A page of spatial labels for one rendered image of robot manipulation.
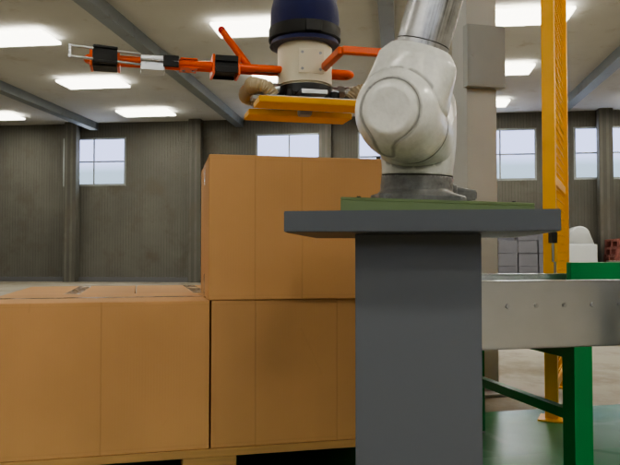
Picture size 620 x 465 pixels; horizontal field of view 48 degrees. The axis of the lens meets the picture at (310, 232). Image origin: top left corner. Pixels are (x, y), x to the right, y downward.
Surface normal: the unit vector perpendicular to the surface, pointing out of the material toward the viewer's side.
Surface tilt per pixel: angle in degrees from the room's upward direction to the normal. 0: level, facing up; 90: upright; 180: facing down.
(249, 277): 90
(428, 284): 90
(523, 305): 90
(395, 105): 98
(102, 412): 90
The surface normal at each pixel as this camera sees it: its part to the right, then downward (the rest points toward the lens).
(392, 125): -0.36, 0.04
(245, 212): 0.21, -0.04
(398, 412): -0.13, -0.04
